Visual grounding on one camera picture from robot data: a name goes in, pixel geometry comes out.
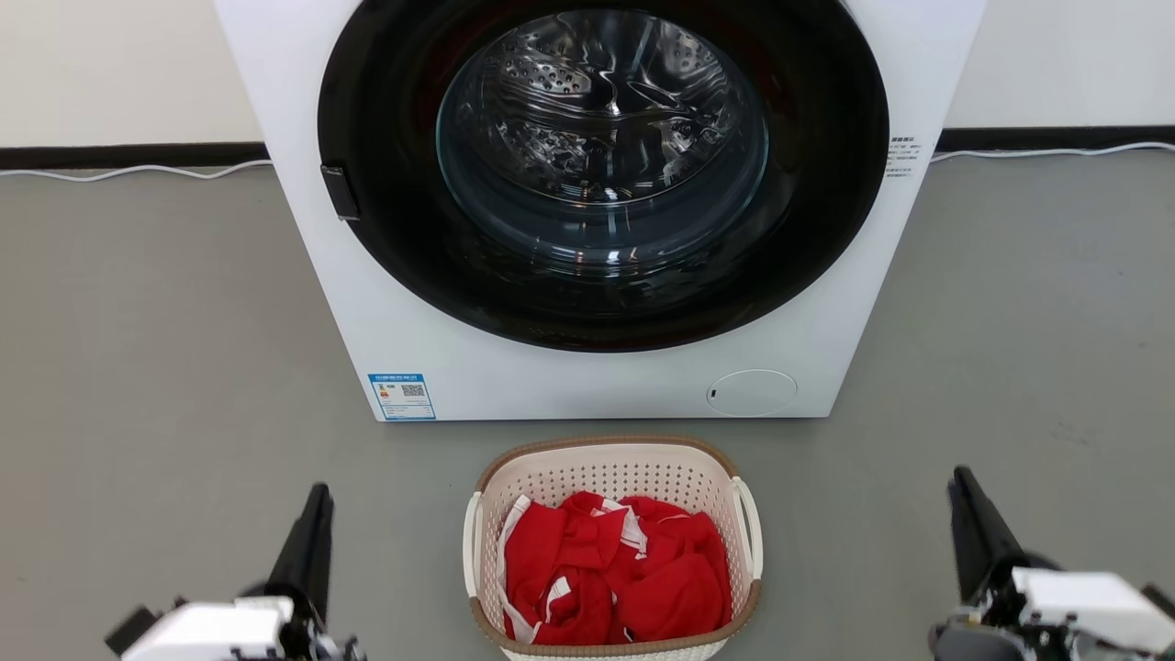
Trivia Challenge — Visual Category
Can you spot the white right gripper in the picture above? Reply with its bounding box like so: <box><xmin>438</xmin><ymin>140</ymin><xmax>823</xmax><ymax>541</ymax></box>
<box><xmin>929</xmin><ymin>466</ymin><xmax>1175</xmax><ymax>661</ymax></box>

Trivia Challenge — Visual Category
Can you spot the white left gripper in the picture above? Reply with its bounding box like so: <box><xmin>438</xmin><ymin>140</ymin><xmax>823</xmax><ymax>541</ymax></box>
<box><xmin>119</xmin><ymin>484</ymin><xmax>368</xmax><ymax>661</ymax></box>

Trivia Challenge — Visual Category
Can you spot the white perforated laundry basket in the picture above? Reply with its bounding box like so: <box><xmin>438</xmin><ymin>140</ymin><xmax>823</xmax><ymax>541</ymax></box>
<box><xmin>463</xmin><ymin>435</ymin><xmax>765</xmax><ymax>661</ymax></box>

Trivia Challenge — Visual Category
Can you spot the red and white garment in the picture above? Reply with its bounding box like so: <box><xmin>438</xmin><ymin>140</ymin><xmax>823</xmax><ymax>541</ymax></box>
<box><xmin>497</xmin><ymin>491</ymin><xmax>733</xmax><ymax>645</ymax></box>

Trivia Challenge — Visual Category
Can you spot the blue energy label sticker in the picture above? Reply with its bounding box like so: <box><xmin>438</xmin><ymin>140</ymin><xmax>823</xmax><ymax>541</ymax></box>
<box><xmin>368</xmin><ymin>373</ymin><xmax>437</xmax><ymax>421</ymax></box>

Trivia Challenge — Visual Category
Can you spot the round white filter cover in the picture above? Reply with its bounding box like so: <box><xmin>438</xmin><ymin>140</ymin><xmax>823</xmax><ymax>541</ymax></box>
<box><xmin>706</xmin><ymin>369</ymin><xmax>798</xmax><ymax>418</ymax></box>

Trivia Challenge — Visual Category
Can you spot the white front-load washing machine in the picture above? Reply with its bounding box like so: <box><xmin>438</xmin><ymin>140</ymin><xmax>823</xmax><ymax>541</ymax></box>
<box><xmin>213</xmin><ymin>0</ymin><xmax>988</xmax><ymax>423</ymax></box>

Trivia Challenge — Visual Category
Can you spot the black round washer door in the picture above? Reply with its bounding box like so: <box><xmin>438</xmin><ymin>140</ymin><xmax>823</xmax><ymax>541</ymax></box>
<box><xmin>318</xmin><ymin>0</ymin><xmax>890</xmax><ymax>353</ymax></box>

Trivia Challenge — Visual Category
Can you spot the black baseboard strip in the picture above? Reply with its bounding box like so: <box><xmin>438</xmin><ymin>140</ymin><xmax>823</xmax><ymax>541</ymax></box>
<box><xmin>936</xmin><ymin>126</ymin><xmax>1175</xmax><ymax>152</ymax></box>
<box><xmin>0</xmin><ymin>142</ymin><xmax>269</xmax><ymax>171</ymax></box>

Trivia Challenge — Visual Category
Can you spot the steel washer drum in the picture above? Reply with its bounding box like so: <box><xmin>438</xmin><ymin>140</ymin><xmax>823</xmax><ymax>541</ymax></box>
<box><xmin>437</xmin><ymin>9</ymin><xmax>770</xmax><ymax>267</ymax></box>

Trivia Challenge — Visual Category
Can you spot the black door handle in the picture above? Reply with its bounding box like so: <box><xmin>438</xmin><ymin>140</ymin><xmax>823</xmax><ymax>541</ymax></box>
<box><xmin>320</xmin><ymin>164</ymin><xmax>360</xmax><ymax>221</ymax></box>

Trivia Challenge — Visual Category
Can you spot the thin white floor cable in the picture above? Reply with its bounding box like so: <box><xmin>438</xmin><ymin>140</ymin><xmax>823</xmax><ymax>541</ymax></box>
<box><xmin>930</xmin><ymin>141</ymin><xmax>1175</xmax><ymax>163</ymax></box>
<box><xmin>0</xmin><ymin>160</ymin><xmax>274</xmax><ymax>182</ymax></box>

